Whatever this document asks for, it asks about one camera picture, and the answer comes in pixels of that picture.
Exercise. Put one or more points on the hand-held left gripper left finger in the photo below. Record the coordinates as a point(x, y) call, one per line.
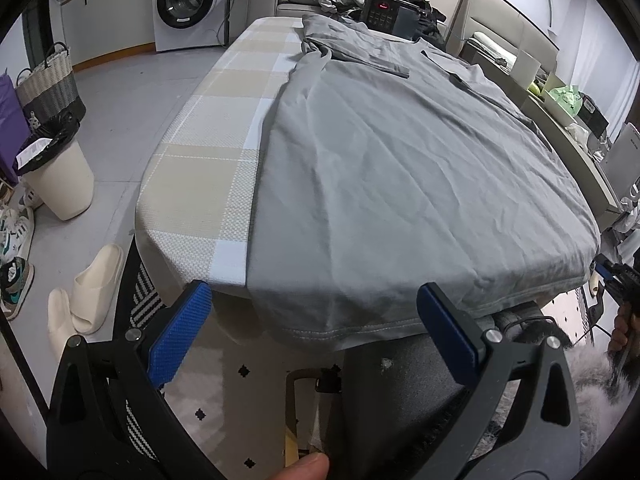
point(180, 332)

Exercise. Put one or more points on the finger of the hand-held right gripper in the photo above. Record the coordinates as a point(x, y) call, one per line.
point(606, 272)

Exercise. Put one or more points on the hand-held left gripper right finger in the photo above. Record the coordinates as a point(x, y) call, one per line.
point(450, 337)

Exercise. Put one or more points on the grey t-shirt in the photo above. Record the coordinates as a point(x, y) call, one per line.
point(400, 185)

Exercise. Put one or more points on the person's right forearm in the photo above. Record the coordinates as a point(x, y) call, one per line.
point(605, 400)

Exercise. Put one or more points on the person's right hand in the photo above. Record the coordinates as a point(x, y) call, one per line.
point(620, 332)

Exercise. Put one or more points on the person's left hand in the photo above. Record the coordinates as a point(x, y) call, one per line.
point(305, 467)

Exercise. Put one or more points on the cream slipper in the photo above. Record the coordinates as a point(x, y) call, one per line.
point(593, 282)
point(60, 317)
point(97, 290)

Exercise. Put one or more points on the patterned white rug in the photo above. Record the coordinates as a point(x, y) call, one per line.
point(225, 390)

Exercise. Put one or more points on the white electric kettle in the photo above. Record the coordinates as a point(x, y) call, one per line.
point(625, 160)

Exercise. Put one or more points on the grey low cabinet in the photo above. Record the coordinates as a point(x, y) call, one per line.
point(565, 160)

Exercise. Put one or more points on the black box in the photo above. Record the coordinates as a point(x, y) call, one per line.
point(595, 117)

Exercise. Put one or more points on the dark green sneaker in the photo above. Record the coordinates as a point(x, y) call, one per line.
point(15, 290)

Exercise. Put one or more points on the white bowl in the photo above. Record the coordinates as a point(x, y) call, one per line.
point(552, 110)

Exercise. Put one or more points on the white trash bin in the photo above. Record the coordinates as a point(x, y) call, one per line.
point(60, 180)

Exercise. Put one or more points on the white cylinder container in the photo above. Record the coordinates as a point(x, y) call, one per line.
point(525, 67)

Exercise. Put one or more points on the purple bag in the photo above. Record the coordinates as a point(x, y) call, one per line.
point(10, 125)

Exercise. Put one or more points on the beige upholstered bed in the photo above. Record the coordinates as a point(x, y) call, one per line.
point(500, 20)

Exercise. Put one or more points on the woven laundry basket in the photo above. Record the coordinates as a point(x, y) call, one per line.
point(50, 85)

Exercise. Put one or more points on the white washing machine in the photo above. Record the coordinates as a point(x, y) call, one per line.
point(190, 5)

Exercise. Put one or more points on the black rice cooker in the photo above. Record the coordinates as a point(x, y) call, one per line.
point(390, 15)

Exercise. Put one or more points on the kitchen counter cabinet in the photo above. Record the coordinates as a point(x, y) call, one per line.
point(100, 10)

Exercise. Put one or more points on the crumpled grey garment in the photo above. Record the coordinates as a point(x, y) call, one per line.
point(340, 2)

